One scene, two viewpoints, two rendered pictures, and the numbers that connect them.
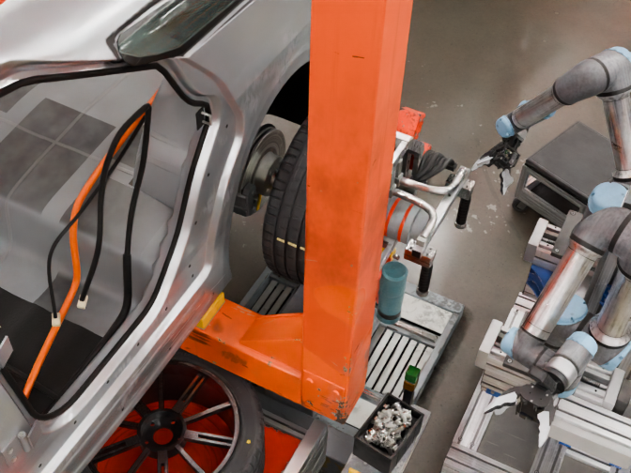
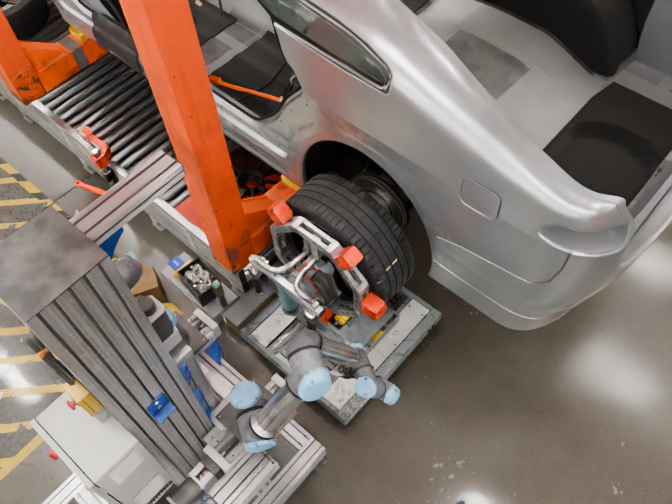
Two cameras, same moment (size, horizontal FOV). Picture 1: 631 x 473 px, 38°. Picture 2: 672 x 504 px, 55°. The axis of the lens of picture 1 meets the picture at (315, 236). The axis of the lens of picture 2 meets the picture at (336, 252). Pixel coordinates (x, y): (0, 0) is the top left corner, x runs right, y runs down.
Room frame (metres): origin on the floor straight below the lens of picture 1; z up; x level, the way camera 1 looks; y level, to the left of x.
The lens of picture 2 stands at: (2.72, -1.68, 3.35)
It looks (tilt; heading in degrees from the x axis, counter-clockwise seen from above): 57 degrees down; 110
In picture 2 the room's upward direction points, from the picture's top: 4 degrees counter-clockwise
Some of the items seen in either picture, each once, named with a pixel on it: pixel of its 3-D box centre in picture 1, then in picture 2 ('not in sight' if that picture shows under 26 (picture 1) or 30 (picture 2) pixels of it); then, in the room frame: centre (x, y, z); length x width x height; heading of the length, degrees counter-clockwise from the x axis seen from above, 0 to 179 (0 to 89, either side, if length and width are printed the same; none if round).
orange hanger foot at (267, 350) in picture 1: (241, 326); (276, 198); (1.73, 0.23, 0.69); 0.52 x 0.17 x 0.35; 64
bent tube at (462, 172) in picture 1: (432, 168); (314, 277); (2.15, -0.37, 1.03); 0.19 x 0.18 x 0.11; 64
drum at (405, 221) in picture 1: (400, 220); (308, 278); (2.08, -0.29, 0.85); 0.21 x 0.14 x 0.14; 64
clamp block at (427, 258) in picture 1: (420, 253); (258, 267); (1.87, -0.33, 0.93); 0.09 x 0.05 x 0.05; 64
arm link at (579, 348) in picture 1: (574, 355); not in sight; (1.31, -0.66, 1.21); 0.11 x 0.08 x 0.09; 141
